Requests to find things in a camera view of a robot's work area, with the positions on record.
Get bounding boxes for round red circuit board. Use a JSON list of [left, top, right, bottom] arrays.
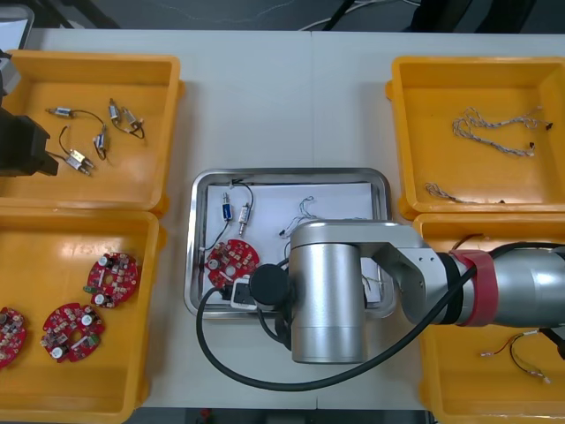
[[40, 302, 107, 364], [205, 238, 261, 291], [0, 307, 28, 371], [82, 251, 141, 310]]

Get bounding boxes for blue-white twisted wire harness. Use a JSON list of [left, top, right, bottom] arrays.
[[450, 105, 555, 158], [278, 195, 376, 242], [424, 182, 507, 205]]

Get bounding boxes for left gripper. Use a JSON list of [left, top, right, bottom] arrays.
[[0, 108, 60, 178]]

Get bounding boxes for grey-rimmed tray with white sheet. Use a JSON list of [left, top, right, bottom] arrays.
[[0, 6, 35, 57]]

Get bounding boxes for white sheet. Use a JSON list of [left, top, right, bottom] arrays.
[[201, 181, 384, 306]]

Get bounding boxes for yellow-orange plastic bin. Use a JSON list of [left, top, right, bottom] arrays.
[[384, 55, 565, 221], [0, 49, 186, 217], [0, 206, 168, 424], [403, 212, 565, 424]]

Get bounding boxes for group of metal solenoids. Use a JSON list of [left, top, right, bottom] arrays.
[[45, 97, 147, 178]]

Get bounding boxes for blue label metal solenoid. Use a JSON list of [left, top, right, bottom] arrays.
[[198, 192, 235, 255]]

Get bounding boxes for black stand leg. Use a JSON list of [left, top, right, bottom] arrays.
[[65, 0, 121, 30], [320, 0, 357, 32]]

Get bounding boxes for steel tray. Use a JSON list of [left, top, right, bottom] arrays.
[[183, 166, 397, 322]]

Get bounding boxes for pale label metal solenoid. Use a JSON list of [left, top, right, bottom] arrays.
[[230, 178, 256, 238]]

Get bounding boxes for red black wire harness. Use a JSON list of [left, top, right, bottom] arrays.
[[456, 232, 493, 249]]

